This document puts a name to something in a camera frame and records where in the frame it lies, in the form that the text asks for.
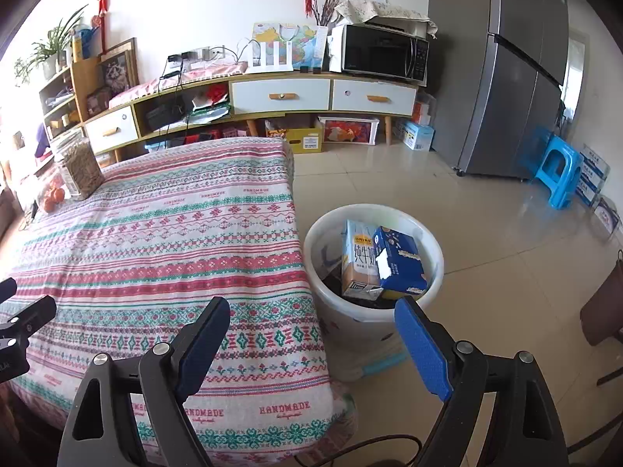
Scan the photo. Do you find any dark blue carton box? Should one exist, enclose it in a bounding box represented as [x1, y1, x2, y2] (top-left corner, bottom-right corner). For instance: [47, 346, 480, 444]
[374, 226, 428, 300]

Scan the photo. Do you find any white plastic trash bin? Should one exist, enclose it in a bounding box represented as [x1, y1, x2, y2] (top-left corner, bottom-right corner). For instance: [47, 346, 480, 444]
[303, 204, 445, 383]

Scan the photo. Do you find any beige milk carton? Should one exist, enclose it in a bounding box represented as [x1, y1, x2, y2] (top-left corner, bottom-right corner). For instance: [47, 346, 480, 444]
[341, 219, 382, 302]

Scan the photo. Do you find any patterned pink green tablecloth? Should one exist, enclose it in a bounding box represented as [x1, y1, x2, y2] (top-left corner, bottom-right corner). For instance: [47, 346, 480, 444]
[1, 137, 357, 466]

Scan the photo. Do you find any clear jar of seeds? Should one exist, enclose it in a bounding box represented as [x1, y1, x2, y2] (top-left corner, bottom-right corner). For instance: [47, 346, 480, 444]
[53, 131, 104, 200]

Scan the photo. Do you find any white blue carton box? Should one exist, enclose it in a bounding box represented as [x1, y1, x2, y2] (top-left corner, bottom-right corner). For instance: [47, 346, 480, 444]
[393, 118, 434, 152]

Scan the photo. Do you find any blue plastic stool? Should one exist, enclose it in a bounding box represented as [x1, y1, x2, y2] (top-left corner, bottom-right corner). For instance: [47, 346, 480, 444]
[519, 126, 584, 210]

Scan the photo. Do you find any yellow cardboard box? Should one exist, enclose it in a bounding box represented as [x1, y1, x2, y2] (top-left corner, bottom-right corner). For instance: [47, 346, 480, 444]
[265, 128, 323, 154]

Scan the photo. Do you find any red picture clear bin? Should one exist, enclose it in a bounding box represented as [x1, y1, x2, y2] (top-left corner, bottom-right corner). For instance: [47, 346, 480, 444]
[316, 116, 380, 146]

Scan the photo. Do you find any white wood TV cabinet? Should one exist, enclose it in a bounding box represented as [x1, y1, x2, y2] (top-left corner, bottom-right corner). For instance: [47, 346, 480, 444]
[43, 58, 420, 154]

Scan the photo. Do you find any framed picture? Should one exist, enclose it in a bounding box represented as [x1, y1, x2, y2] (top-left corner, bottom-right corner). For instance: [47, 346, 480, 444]
[99, 37, 138, 97]

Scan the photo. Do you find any green potted plant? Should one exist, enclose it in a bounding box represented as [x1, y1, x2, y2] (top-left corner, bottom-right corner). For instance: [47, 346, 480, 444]
[14, 5, 86, 86]

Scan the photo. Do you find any grey refrigerator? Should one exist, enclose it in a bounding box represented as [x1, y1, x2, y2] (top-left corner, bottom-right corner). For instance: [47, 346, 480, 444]
[428, 0, 569, 180]

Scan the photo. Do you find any black microwave oven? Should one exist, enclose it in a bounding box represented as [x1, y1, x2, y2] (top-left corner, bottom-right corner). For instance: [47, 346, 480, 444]
[327, 24, 430, 83]

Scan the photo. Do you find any colourful map poster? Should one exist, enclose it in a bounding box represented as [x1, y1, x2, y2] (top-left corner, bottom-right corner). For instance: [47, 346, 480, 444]
[247, 22, 328, 73]

